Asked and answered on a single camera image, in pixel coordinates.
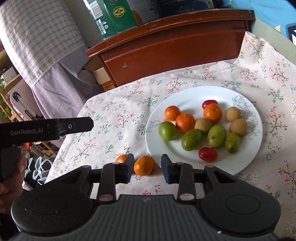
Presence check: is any orange tangerine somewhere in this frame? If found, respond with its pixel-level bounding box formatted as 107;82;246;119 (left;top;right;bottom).
164;105;181;121
176;113;196;133
115;154;128;163
133;156;155;176
203;103;223;124

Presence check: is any red cherry tomato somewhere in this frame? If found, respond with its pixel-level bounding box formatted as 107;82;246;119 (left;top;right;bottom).
198;147;218;163
202;100;218;109

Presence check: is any green jujube fruit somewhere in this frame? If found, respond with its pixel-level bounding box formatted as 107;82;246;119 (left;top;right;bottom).
224;133;241;153
181;129;202;151
207;125;226;149
158;121;178;142

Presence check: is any brown longan fruit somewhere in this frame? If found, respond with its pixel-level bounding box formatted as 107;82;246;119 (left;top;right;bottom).
194;118;213;135
229;118;248;136
226;106;241;122

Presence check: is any person's left hand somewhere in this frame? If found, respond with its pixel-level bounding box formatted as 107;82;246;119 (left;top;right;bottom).
1;154;27;213

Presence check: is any floral tablecloth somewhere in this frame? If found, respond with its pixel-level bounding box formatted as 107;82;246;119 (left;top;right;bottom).
47;33;295;238

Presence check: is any white ceramic plate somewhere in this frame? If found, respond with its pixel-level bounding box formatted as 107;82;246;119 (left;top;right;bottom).
145;86;263;175

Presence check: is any checkered grey bed sheet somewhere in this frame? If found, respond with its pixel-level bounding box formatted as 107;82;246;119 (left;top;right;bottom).
1;1;103;118

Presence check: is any open cardboard box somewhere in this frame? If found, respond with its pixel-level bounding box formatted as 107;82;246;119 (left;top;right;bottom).
84;56;115;91

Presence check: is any dark wooden cabinet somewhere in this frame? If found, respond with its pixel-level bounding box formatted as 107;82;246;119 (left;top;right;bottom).
86;9;255;86

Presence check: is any green milk carton box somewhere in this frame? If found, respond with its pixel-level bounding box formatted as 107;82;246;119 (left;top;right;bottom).
84;0;137;40

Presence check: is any dark blue carton box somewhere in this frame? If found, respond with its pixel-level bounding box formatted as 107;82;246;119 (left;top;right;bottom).
157;0;223;17

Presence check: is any blue plush pillow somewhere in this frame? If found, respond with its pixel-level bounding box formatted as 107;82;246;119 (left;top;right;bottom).
223;0;296;44

